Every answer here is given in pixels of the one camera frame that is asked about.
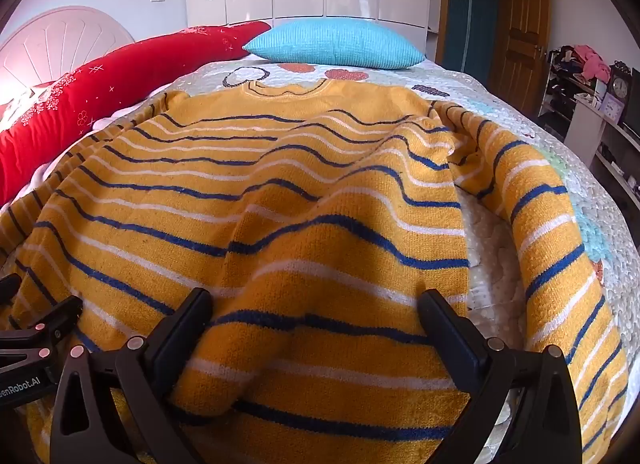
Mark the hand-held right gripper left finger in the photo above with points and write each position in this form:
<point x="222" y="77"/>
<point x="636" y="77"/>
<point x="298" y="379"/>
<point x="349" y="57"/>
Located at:
<point x="176" y="344"/>

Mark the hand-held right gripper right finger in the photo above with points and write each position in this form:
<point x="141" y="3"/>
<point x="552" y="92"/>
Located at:
<point x="450" y="336"/>

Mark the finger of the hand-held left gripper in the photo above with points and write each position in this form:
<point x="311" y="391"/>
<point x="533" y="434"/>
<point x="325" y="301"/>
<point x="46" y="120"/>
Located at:
<point x="55" y="319"/>
<point x="7" y="286"/>

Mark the yellow striped sweater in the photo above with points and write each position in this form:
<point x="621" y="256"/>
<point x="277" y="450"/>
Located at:
<point x="300" y="194"/>

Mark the red long pillow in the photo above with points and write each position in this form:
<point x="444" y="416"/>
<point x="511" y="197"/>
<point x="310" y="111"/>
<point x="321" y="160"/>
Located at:
<point x="100" y="89"/>

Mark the heart print quilt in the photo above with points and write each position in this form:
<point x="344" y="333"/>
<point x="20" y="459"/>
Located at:
<point x="500" y="89"/>

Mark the white shelf unit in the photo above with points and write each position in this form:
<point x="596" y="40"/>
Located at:
<point x="585" y="119"/>

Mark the cluttered storage rack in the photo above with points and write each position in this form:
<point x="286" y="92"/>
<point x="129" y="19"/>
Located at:
<point x="562" y="89"/>

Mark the purple alarm clock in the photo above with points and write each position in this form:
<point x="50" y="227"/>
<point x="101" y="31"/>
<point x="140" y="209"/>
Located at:
<point x="612" y="108"/>

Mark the black monitor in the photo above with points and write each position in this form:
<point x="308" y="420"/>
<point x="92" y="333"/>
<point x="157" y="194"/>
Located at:
<point x="634" y="99"/>

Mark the dark ornate clock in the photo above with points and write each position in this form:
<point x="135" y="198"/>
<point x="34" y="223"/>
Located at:
<point x="620" y="87"/>

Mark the pink cloth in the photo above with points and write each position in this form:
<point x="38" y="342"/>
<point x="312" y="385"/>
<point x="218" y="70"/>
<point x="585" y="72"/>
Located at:
<point x="592" y="62"/>

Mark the wooden door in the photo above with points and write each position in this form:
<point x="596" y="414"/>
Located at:
<point x="522" y="34"/>

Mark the blue pillow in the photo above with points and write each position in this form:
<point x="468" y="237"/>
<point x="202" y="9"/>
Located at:
<point x="335" y="42"/>

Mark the teal glass door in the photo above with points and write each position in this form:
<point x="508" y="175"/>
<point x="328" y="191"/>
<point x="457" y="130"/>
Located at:
<point x="470" y="9"/>

